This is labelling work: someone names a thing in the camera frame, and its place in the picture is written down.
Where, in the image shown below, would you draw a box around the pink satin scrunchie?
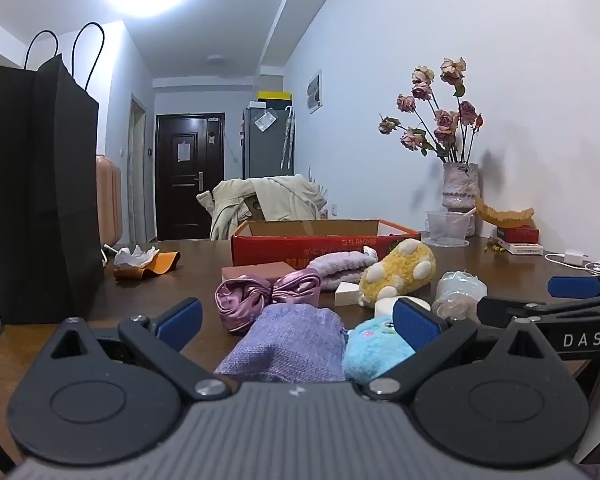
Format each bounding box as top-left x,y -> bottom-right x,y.
215,267 -> 323,336

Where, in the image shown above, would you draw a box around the brown chair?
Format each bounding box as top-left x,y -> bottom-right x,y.
245,195 -> 267,222

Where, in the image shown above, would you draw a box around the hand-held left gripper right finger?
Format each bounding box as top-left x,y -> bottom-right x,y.
362,297 -> 576,403

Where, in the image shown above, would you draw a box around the dark entrance door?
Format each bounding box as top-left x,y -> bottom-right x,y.
155,114 -> 226,242

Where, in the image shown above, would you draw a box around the pink sponge block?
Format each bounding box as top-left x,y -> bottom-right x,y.
221,261 -> 291,286

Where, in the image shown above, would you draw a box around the dried pink roses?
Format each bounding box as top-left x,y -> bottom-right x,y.
378,56 -> 485,163

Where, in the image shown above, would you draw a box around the pink glass vase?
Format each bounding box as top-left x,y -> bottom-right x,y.
441,161 -> 480,238

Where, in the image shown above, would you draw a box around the white charger cable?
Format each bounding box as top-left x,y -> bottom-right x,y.
544,252 -> 600,276

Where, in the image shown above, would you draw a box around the blue plush toy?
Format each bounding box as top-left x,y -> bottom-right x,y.
341,316 -> 417,383

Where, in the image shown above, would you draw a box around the orange paper with tissue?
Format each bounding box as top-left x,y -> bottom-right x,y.
114,252 -> 182,281

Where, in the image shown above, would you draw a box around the white round container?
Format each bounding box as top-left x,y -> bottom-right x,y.
374,296 -> 432,318

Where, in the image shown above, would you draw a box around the small red box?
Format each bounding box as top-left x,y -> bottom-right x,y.
496,226 -> 540,244

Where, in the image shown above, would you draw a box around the folded white umbrella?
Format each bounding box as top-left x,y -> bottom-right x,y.
280,106 -> 297,170

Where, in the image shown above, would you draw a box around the black paper bag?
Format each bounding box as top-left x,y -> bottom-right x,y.
0,22 -> 106,326

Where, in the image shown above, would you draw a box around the yellow and white plush toy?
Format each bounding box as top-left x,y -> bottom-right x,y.
357,239 -> 437,308

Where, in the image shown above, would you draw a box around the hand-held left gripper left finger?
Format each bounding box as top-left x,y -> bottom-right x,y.
40,297 -> 232,402

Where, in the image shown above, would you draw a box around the crumpled white tissue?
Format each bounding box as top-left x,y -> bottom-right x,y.
113,245 -> 161,268

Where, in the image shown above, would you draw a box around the beige coat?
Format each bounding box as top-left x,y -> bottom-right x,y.
196,174 -> 328,241

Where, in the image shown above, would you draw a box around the grey refrigerator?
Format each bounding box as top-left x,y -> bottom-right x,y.
242,106 -> 296,181

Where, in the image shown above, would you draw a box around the purple knit pouch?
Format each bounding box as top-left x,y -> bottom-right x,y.
214,306 -> 348,383

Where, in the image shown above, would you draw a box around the clear plastic wrapped bundle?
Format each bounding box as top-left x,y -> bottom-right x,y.
432,271 -> 488,322

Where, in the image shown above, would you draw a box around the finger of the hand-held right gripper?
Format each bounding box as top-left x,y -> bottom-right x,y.
476,294 -> 600,328
547,271 -> 600,302

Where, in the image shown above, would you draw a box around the light wooden door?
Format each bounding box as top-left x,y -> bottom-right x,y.
130,94 -> 148,246

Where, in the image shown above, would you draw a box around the clear plastic cup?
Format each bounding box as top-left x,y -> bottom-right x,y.
425,210 -> 473,248

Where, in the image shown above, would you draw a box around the yellow and black box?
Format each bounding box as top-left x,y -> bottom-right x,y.
257,91 -> 292,109

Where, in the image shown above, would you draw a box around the wall picture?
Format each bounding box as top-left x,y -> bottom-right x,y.
306,70 -> 324,114

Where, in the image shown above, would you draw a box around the lavender fluffy cloth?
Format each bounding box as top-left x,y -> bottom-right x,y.
307,247 -> 381,291

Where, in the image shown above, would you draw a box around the red cardboard box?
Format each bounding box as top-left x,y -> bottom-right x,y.
230,218 -> 422,267

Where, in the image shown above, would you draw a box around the pink suitcase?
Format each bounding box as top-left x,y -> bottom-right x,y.
96,155 -> 124,248

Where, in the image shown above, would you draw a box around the flat white box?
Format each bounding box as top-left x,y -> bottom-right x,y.
497,242 -> 543,255

